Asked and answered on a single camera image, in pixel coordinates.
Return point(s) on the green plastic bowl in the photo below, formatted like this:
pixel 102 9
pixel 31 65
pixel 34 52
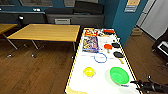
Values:
pixel 119 75

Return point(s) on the small yellow bowl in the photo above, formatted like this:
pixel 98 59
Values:
pixel 89 71

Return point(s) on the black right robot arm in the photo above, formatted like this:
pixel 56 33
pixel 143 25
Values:
pixel 160 88

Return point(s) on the black paddle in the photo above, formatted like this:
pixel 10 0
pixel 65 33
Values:
pixel 117 54
pixel 115 45

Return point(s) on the yellow air hockey table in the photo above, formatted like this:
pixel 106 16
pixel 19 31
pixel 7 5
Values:
pixel 100 81

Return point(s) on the brown cardboard box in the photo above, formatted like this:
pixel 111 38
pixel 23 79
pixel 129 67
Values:
pixel 136 31

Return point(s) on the red black striker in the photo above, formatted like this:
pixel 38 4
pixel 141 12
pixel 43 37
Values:
pixel 108 31

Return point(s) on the colourful game box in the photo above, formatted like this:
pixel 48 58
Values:
pixel 90 44

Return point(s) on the dark grey sofa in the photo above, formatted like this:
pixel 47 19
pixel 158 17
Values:
pixel 80 13

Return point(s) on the yellow wooden table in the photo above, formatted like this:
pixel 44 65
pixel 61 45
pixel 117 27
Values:
pixel 6 28
pixel 46 32

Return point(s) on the interior glass window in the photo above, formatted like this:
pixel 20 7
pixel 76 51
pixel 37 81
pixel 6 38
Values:
pixel 35 2

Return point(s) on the yellow wall notice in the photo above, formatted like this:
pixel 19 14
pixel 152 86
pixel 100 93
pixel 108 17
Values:
pixel 132 5

